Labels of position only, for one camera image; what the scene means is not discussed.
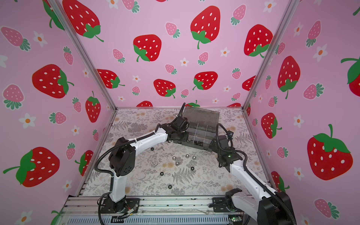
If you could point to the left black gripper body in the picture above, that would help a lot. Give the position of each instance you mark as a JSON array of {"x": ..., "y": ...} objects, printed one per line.
[{"x": 179, "y": 136}]

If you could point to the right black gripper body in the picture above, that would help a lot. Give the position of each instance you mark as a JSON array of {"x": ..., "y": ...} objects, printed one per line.
[{"x": 213, "y": 144}]

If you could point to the grey plastic compartment box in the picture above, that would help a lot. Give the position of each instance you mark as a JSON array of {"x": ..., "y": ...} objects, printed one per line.
[{"x": 201, "y": 128}]

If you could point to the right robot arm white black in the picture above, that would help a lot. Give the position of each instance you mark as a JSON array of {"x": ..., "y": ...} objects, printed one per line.
[{"x": 266, "y": 205}]

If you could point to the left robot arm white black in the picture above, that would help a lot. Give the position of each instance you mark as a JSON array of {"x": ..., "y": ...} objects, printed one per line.
[{"x": 122, "y": 158}]

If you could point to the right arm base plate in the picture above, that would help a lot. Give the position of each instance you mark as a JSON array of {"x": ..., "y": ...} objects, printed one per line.
[{"x": 222, "y": 204}]

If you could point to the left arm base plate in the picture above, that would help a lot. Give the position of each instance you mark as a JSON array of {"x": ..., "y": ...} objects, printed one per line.
[{"x": 107, "y": 205}]

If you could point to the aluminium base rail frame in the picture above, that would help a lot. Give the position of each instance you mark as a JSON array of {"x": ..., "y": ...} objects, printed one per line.
[{"x": 153, "y": 210}]

